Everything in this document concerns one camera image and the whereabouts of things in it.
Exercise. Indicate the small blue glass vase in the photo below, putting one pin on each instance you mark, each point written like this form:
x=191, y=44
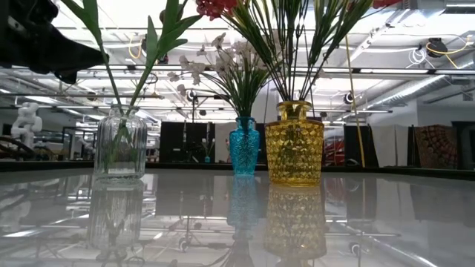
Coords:
x=244, y=148

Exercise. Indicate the pale pink flower stem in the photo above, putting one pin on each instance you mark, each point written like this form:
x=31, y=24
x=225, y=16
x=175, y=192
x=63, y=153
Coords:
x=151, y=42

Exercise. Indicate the silver air duct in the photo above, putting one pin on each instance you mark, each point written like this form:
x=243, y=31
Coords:
x=408, y=89

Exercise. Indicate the clear ribbed glass vase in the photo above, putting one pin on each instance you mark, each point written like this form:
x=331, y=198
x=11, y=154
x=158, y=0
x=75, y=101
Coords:
x=120, y=144

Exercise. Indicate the yellow diamond-pattern glass vase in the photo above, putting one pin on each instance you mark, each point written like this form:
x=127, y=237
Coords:
x=295, y=148

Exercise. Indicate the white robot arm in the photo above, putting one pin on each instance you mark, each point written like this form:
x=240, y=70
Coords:
x=26, y=122

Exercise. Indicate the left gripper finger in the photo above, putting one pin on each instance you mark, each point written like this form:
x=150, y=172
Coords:
x=87, y=59

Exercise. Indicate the white hanging cloth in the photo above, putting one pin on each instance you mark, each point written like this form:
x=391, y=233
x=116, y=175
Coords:
x=389, y=142

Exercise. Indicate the patterned red tapestry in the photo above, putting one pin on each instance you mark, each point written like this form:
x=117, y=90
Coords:
x=436, y=146

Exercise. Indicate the black partition panel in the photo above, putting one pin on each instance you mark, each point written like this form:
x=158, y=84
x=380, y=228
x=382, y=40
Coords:
x=182, y=141
x=356, y=142

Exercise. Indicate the tiny blue vase with flowers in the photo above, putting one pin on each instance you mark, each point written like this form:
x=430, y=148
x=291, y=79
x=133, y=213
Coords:
x=207, y=157

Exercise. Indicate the white artificial flower bunch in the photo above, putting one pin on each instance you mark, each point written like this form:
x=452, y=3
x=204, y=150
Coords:
x=256, y=79
x=232, y=94
x=243, y=85

